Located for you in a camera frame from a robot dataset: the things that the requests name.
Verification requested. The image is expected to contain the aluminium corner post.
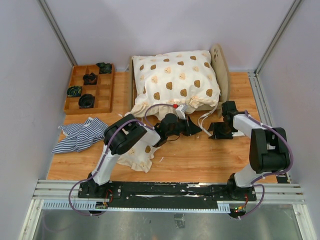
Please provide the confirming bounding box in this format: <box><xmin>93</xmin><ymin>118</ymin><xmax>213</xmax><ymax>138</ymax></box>
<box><xmin>37</xmin><ymin>0</ymin><xmax>78</xmax><ymax>66</ymax></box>
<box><xmin>254</xmin><ymin>0</ymin><xmax>304</xmax><ymax>76</ymax></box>

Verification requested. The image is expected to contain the right aluminium corner post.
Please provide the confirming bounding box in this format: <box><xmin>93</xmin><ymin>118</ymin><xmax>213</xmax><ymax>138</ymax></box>
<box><xmin>254</xmin><ymin>0</ymin><xmax>304</xmax><ymax>76</ymax></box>

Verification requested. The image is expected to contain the small bear print pillow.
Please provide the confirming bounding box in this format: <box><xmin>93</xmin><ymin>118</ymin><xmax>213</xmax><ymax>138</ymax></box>
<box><xmin>117</xmin><ymin>145</ymin><xmax>160</xmax><ymax>173</ymax></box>

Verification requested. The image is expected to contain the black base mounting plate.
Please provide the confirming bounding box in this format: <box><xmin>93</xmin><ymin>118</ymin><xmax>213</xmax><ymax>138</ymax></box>
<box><xmin>77</xmin><ymin>181</ymin><xmax>257</xmax><ymax>209</ymax></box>

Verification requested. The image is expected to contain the wooden compartment tray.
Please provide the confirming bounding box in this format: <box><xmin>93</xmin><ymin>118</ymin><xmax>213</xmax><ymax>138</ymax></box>
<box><xmin>64</xmin><ymin>63</ymin><xmax>115</xmax><ymax>115</ymax></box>

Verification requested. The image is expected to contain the large bear print cushion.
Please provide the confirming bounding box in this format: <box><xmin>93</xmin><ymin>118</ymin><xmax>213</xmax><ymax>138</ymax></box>
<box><xmin>130</xmin><ymin>50</ymin><xmax>221</xmax><ymax>127</ymax></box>

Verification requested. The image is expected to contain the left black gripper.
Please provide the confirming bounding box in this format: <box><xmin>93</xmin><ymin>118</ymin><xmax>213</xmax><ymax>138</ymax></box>
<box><xmin>166</xmin><ymin>115</ymin><xmax>203</xmax><ymax>138</ymax></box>

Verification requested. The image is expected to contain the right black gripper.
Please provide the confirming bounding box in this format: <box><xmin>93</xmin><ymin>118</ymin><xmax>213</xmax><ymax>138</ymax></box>
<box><xmin>208</xmin><ymin>122</ymin><xmax>235</xmax><ymax>140</ymax></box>

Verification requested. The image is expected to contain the left aluminium corner post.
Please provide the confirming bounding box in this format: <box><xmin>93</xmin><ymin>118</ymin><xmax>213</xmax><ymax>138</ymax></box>
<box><xmin>37</xmin><ymin>0</ymin><xmax>78</xmax><ymax>66</ymax></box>

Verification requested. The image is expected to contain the black rolled sock top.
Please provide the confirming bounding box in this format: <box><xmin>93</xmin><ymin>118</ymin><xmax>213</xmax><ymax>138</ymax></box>
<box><xmin>95</xmin><ymin>62</ymin><xmax>112</xmax><ymax>74</ymax></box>

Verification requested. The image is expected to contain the wooden pet bed frame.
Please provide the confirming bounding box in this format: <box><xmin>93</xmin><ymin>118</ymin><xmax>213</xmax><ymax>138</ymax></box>
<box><xmin>126</xmin><ymin>43</ymin><xmax>231</xmax><ymax>118</ymax></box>

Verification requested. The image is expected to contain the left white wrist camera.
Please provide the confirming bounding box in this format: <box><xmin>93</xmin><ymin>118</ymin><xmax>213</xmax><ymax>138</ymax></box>
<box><xmin>173</xmin><ymin>103</ymin><xmax>188</xmax><ymax>120</ymax></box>

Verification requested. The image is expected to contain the black rolled sock middle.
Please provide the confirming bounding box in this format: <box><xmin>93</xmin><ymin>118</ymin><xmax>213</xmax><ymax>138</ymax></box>
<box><xmin>82</xmin><ymin>72</ymin><xmax>98</xmax><ymax>86</ymax></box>

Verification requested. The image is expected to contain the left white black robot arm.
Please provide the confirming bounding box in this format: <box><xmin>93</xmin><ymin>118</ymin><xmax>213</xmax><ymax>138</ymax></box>
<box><xmin>77</xmin><ymin>113</ymin><xmax>202</xmax><ymax>199</ymax></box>

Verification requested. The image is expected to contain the black rolled sock bottom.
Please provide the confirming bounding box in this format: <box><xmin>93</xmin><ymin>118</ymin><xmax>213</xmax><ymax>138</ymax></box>
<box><xmin>78</xmin><ymin>93</ymin><xmax>95</xmax><ymax>109</ymax></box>

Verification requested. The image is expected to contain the black green rolled sock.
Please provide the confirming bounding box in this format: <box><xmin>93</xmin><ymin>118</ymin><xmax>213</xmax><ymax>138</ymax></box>
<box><xmin>66</xmin><ymin>85</ymin><xmax>82</xmax><ymax>98</ymax></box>

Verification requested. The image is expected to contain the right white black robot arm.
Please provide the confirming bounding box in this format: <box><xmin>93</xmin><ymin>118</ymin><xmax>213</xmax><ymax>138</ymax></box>
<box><xmin>208</xmin><ymin>101</ymin><xmax>294</xmax><ymax>200</ymax></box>

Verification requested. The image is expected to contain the aluminium rail frame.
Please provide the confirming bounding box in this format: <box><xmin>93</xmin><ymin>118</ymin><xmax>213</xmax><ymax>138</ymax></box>
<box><xmin>18</xmin><ymin>71</ymin><xmax>316</xmax><ymax>240</ymax></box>

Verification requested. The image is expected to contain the blue striped cloth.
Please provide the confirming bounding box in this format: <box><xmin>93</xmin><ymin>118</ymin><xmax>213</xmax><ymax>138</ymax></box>
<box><xmin>52</xmin><ymin>117</ymin><xmax>108</xmax><ymax>154</ymax></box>

